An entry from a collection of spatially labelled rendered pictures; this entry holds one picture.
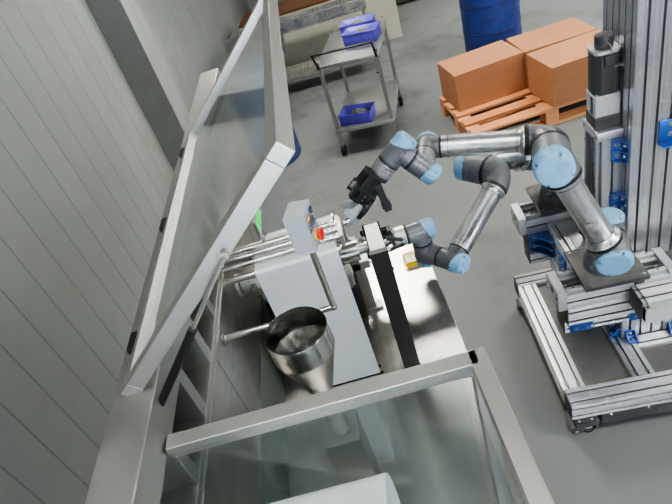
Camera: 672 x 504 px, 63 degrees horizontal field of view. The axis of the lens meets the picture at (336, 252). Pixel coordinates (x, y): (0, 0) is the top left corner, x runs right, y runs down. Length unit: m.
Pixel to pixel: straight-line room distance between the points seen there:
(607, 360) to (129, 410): 2.15
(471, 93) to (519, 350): 2.60
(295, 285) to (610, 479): 1.62
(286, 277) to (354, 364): 0.43
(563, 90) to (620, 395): 2.81
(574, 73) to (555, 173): 3.08
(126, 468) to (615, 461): 2.13
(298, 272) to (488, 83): 3.71
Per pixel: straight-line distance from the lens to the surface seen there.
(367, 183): 1.82
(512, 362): 2.99
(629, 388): 2.62
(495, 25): 6.18
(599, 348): 2.77
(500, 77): 5.05
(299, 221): 1.17
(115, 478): 0.96
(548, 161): 1.74
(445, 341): 1.91
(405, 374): 0.93
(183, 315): 0.91
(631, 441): 2.75
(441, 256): 2.01
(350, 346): 1.76
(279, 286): 1.57
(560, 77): 4.75
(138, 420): 1.01
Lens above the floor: 2.31
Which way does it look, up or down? 36 degrees down
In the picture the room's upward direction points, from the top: 20 degrees counter-clockwise
